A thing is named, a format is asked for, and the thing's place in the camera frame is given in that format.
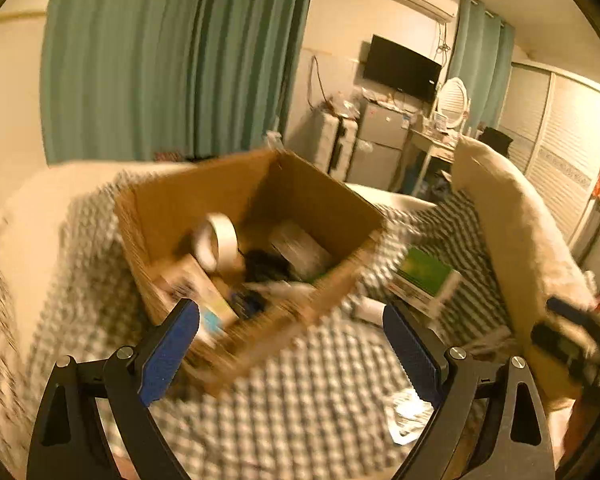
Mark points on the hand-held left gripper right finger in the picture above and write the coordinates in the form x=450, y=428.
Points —
x=412, y=355

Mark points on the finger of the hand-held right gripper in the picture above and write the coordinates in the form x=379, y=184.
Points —
x=567, y=307

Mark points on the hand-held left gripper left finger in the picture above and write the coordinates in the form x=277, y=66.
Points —
x=167, y=355

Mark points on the white tape roll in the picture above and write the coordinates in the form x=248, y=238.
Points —
x=220, y=240

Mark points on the black object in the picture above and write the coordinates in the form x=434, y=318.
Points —
x=265, y=265

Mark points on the brown cardboard box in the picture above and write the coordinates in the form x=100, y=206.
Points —
x=205, y=190

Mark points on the printed paper leaflet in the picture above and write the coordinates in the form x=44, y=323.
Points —
x=407, y=415

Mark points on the pink white medicine box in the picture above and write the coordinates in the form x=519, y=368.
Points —
x=192, y=285

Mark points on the green white box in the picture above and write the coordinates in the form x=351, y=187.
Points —
x=425, y=272

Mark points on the cream pillow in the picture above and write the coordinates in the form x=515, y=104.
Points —
x=510, y=230

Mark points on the clear plastic bag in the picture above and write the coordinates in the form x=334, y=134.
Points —
x=300, y=250

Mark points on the white louvred wardrobe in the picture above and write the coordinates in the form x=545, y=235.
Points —
x=560, y=150

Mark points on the black bag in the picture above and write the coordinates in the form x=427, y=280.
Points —
x=497, y=139

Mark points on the white dressing table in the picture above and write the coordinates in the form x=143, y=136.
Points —
x=430, y=145

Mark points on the grey small fridge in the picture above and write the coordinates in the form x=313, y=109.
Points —
x=377, y=145

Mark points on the white suitcase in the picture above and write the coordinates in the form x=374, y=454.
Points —
x=332, y=142

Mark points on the white oval mirror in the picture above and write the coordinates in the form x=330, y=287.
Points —
x=451, y=100

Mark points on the narrow green curtain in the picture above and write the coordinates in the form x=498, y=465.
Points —
x=480, y=55

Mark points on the wide green curtain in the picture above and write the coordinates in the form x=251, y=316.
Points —
x=170, y=55

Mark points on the black wall television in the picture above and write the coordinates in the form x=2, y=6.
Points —
x=402, y=67

